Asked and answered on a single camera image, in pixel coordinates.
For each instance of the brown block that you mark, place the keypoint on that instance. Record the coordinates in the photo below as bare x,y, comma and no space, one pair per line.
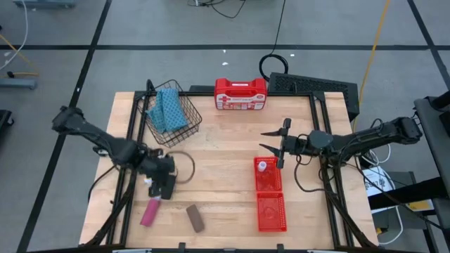
195,218

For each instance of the grey side table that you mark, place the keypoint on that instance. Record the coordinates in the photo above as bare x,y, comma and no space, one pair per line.
434,140

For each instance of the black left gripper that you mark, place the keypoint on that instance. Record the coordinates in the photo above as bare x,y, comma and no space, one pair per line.
160,165

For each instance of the flat black box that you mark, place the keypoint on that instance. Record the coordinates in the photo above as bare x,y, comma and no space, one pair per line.
202,88

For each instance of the pink bandage roll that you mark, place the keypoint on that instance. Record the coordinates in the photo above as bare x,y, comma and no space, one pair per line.
150,212

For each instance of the black metal table frame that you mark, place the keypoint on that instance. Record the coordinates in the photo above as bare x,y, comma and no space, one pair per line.
135,105

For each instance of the yellow pad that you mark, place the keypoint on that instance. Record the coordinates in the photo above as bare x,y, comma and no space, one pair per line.
420,205

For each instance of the small clear vial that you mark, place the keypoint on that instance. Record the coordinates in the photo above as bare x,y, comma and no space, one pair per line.
156,199

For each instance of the red first aid kit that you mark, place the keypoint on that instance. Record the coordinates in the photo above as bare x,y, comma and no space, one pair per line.
240,95

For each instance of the black beam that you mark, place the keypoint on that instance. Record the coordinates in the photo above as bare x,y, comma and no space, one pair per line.
404,193

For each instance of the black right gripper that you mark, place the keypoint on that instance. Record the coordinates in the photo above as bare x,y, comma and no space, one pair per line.
297,144

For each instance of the black rectangular bar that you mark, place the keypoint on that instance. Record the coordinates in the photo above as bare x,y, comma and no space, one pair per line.
169,191

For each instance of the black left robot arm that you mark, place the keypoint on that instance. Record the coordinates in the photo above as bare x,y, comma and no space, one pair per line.
105,142

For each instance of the grey floor bar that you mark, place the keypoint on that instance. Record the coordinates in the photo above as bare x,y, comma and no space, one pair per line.
17,83

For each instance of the red plastic slotted basket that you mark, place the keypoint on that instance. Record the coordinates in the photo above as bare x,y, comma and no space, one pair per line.
270,212
269,181

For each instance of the blue patterned cloth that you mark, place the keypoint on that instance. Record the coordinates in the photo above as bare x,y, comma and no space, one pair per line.
168,112

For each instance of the black equipment base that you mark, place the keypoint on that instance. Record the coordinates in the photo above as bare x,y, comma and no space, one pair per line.
4,121

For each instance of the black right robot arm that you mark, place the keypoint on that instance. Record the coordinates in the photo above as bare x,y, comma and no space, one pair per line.
369,137

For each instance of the white printed paper sheet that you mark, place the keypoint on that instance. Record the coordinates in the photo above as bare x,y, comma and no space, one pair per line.
378,182

